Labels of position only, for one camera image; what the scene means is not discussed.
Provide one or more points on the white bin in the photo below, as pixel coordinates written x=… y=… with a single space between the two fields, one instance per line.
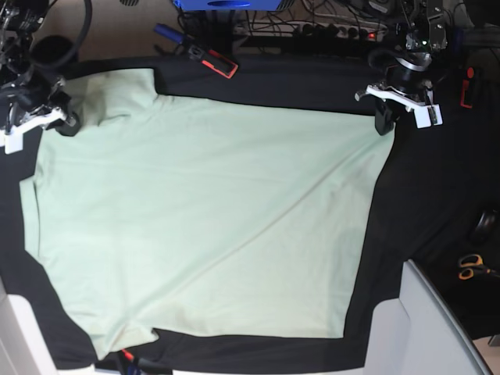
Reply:
x=23 y=348
x=416 y=333

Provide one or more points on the orange black bracket right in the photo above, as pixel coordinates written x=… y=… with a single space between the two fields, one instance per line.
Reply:
x=466 y=97

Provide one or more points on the white bin left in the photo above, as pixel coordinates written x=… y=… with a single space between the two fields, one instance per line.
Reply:
x=23 y=348

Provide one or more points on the blue handle tool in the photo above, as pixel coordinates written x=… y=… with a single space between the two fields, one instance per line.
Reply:
x=169 y=33

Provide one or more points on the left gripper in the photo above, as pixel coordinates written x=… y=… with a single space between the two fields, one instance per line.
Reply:
x=408 y=76

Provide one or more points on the black table cloth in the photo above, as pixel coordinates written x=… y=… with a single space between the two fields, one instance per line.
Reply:
x=433 y=188

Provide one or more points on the light green T-shirt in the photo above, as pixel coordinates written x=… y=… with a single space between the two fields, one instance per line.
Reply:
x=200 y=217

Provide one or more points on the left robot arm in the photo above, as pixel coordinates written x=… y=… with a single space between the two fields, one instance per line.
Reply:
x=421 y=32

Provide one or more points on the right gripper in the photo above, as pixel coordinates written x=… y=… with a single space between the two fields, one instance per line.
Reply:
x=38 y=96

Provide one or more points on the white bin right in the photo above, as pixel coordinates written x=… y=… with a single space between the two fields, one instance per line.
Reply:
x=416 y=333

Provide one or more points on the orange black tool on table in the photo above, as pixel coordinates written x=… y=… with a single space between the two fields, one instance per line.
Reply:
x=213 y=60

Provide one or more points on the blue box at top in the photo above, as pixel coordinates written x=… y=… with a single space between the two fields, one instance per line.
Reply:
x=256 y=5

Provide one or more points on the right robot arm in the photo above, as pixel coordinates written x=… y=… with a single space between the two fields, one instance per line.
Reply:
x=19 y=58

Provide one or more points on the red blue tool bottom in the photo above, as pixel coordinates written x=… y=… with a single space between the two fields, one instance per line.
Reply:
x=128 y=364

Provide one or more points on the blue tube right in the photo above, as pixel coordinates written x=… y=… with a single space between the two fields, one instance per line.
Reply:
x=456 y=41

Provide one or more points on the white power strip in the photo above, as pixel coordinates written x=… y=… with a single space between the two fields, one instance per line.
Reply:
x=288 y=29

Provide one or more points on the orange handled scissors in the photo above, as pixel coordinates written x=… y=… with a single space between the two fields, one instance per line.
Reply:
x=472 y=265

